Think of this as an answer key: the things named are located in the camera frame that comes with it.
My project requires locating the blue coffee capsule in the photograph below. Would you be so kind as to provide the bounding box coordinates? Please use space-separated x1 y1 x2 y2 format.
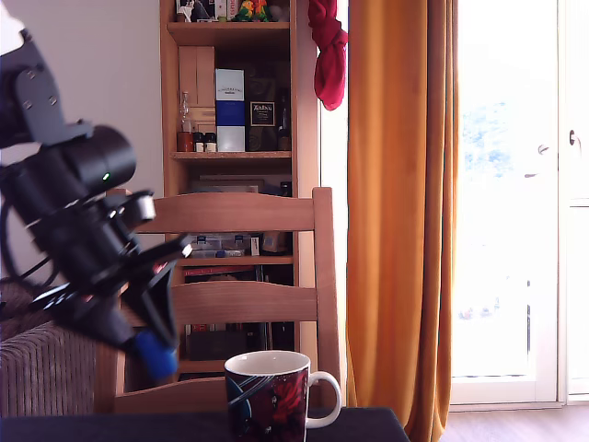
130 328 181 381

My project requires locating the dark red patterned coffee mug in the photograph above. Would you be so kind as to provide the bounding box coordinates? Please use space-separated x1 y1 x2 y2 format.
224 349 343 442

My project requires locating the red book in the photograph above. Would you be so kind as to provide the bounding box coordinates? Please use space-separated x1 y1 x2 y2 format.
183 265 258 278

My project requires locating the clear plastic storage box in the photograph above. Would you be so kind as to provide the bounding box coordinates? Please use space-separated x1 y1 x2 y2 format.
189 233 252 259

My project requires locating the wooden ladder-back chair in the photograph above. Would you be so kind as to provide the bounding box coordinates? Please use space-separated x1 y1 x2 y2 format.
94 186 343 414

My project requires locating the tall wooden bookshelf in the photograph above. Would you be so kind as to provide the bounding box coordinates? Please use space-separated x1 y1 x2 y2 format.
158 0 299 383

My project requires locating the clear glass bottle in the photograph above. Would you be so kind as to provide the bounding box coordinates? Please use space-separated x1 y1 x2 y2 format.
179 90 192 134

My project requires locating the white and blue carton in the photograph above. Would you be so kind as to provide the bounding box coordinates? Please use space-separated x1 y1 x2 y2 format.
214 68 247 153

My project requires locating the pale wooden box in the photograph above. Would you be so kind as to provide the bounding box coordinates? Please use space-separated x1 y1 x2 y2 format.
178 45 216 134

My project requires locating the black carton with label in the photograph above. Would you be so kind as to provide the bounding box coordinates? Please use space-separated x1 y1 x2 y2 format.
244 68 279 153

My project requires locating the dark glass bottle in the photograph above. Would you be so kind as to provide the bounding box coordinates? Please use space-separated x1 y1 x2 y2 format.
276 87 293 152

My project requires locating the orange curtain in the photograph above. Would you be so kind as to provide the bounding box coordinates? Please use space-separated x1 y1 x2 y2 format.
345 0 460 442

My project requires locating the black and white photo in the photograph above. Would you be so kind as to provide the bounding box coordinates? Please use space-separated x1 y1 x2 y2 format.
175 0 216 24

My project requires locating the white and red carton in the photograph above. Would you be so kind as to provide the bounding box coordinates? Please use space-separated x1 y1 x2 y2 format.
215 0 239 22

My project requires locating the green and orange parrot toy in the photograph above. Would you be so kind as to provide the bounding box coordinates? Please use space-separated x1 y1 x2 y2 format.
230 0 274 23

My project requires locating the knotted red cloth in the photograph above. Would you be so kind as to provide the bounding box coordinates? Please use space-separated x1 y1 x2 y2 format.
306 0 350 112

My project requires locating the grey corduroy sofa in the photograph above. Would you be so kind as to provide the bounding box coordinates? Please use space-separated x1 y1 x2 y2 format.
0 281 153 418

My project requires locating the black cable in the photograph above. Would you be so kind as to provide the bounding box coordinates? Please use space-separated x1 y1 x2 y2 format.
0 198 59 283

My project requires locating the brown corduroy cushion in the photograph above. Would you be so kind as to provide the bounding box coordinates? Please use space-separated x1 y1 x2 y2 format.
0 280 64 341

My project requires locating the white balcony door frame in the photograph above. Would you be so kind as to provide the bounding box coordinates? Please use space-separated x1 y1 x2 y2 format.
449 0 589 409

